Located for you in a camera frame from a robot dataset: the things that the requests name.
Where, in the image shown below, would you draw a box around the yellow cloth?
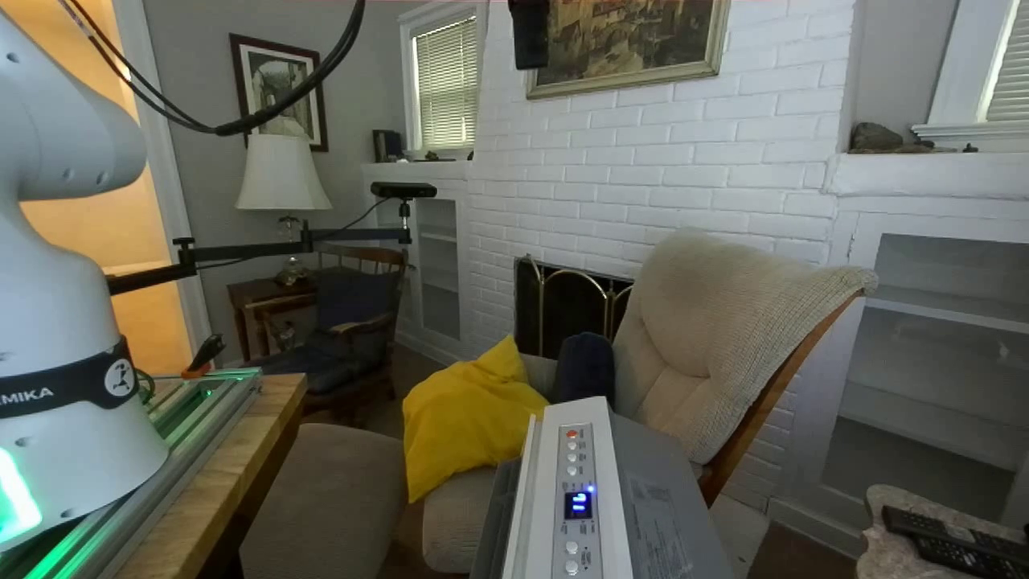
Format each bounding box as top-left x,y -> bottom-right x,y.
399,332 -> 554,508

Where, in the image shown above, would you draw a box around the narrow window white blinds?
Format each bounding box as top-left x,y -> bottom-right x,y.
399,0 -> 488,160

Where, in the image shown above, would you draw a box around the beige upholstered armchair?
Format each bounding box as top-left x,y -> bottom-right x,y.
418,230 -> 880,579

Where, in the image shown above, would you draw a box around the grey sofa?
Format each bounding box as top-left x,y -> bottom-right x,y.
235,419 -> 407,579

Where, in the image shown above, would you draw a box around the table lamp flared white shade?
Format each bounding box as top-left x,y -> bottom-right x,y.
232,112 -> 337,288

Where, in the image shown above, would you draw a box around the black fireplace screen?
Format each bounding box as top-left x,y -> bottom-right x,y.
510,254 -> 637,363

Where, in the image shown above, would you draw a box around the white built-in shelf cabinet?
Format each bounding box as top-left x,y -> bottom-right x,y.
768,146 -> 1029,543

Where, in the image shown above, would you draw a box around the grey rock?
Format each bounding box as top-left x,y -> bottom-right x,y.
845,119 -> 937,158

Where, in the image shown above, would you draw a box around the small wooden side table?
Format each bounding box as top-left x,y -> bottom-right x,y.
224,274 -> 321,366

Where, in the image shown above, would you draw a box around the white and grey portable heater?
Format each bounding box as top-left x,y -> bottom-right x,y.
469,392 -> 741,579

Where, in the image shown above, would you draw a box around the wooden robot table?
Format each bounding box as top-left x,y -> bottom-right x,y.
105,369 -> 312,579

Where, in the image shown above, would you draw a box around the black stereo camera bar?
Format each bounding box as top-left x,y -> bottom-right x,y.
366,176 -> 440,204

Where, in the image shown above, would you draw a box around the black orange clamp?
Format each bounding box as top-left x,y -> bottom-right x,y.
180,332 -> 227,381

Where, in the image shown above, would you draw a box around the window with slatted blinds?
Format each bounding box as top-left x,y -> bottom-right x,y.
923,0 -> 1029,154

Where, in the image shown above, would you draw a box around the black remote control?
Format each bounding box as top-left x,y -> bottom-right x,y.
909,532 -> 1025,579
879,501 -> 1029,562

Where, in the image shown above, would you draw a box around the gold framed landscape painting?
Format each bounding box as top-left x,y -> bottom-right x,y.
525,0 -> 737,102

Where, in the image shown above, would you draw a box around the black framed picture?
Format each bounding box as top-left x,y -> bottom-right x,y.
227,28 -> 330,154

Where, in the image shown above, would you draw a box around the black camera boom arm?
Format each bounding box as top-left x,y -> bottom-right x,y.
103,197 -> 418,298

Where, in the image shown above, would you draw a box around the small black box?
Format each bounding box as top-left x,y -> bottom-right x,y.
371,125 -> 407,164

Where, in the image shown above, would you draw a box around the dark blue pillow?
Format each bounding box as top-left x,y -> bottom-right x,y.
546,327 -> 621,407

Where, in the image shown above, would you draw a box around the wooden chair dark cushion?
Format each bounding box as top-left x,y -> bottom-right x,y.
260,245 -> 416,419

